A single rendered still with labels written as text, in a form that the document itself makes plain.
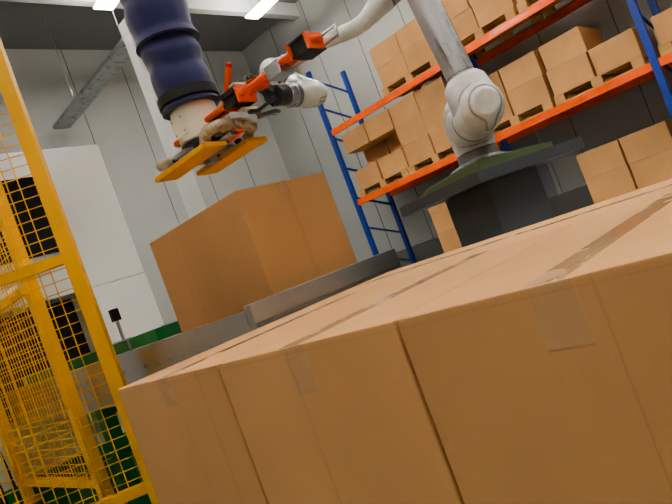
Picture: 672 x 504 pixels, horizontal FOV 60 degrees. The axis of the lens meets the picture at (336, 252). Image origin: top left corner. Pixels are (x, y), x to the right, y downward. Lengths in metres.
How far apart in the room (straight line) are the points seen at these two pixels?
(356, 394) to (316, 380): 0.07
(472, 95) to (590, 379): 1.49
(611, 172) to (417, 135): 3.18
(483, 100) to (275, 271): 0.86
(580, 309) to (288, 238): 1.39
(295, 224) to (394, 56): 8.62
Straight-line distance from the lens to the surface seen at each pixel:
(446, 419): 0.73
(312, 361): 0.84
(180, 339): 1.99
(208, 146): 2.02
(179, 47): 2.25
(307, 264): 1.92
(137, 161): 12.27
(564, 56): 9.03
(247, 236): 1.83
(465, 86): 2.06
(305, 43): 1.81
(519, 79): 9.28
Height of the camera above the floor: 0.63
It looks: 1 degrees up
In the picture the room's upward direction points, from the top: 20 degrees counter-clockwise
